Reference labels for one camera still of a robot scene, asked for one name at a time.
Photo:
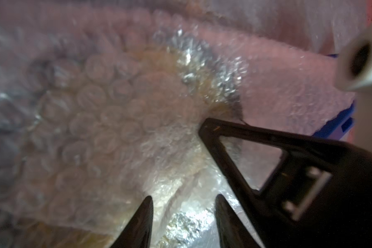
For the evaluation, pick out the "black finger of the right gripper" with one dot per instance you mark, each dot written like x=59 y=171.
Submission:
x=318 y=196

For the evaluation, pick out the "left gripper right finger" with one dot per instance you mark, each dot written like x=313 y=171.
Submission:
x=232 y=232

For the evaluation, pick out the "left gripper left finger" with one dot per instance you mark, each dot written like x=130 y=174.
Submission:
x=137 y=233

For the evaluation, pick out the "clear bubble wrap sheet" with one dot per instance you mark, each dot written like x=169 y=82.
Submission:
x=100 y=105

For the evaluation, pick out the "blue tape dispenser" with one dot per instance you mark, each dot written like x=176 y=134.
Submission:
x=338 y=127

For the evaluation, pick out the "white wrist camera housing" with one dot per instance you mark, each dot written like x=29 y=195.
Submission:
x=354 y=74

